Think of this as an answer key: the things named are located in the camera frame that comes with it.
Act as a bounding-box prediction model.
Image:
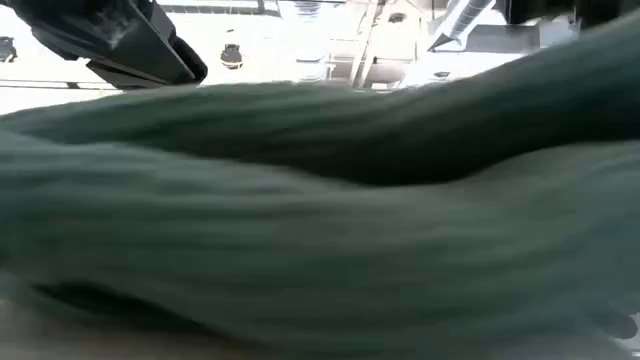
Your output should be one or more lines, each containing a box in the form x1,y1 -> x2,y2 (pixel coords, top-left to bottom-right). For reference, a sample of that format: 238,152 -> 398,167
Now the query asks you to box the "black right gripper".
507,0 -> 581,25

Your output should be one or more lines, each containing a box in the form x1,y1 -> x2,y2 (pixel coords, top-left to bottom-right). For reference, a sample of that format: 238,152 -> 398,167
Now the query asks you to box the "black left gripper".
9,0 -> 209,91

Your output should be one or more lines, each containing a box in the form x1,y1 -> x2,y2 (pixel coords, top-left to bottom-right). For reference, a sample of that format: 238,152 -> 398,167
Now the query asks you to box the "dark green garment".
0,9 -> 640,360

